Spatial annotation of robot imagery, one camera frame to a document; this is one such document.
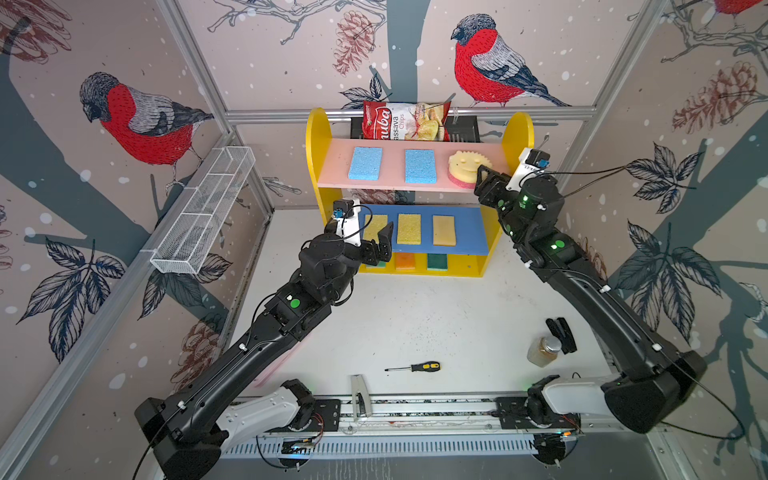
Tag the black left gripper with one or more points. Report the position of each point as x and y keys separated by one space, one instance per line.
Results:
x=384 y=242

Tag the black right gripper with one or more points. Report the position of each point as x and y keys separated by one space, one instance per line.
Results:
x=491 y=193

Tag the orange foam sponge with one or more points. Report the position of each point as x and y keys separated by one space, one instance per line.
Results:
x=405 y=261

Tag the yellow cellulose sponge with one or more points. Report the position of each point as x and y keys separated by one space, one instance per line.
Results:
x=409 y=229

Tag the yellow smiley face sponge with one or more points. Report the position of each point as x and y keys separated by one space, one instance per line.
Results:
x=463 y=168

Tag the dark green scouring sponge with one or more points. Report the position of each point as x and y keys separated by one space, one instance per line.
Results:
x=437 y=262

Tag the pale yellow sponge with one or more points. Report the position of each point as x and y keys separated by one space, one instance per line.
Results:
x=444 y=231

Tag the blue sponge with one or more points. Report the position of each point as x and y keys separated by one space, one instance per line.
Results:
x=365 y=164
x=420 y=167

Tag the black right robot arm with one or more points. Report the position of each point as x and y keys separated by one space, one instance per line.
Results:
x=654 y=378

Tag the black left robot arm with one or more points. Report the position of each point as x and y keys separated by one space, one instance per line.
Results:
x=189 y=430

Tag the yellow wooden shelf unit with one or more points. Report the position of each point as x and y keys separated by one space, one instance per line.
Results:
x=477 y=228

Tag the red cassava chips bag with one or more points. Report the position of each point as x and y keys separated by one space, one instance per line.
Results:
x=405 y=121

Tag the black yellow screwdriver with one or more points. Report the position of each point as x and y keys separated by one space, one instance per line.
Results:
x=425 y=367

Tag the small amber glass jar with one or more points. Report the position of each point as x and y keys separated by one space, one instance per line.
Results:
x=544 y=350

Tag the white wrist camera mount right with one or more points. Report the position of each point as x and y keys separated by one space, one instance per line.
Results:
x=531 y=162

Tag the grey metal bracket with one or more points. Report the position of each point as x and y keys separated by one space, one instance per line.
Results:
x=361 y=401

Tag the aluminium rail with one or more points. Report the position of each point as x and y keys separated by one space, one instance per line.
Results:
x=455 y=414

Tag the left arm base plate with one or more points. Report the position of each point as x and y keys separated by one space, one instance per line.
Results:
x=324 y=417

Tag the white wire mesh basket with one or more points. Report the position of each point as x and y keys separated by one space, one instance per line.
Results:
x=193 y=233

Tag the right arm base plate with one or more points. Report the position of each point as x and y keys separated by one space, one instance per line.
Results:
x=525 y=413

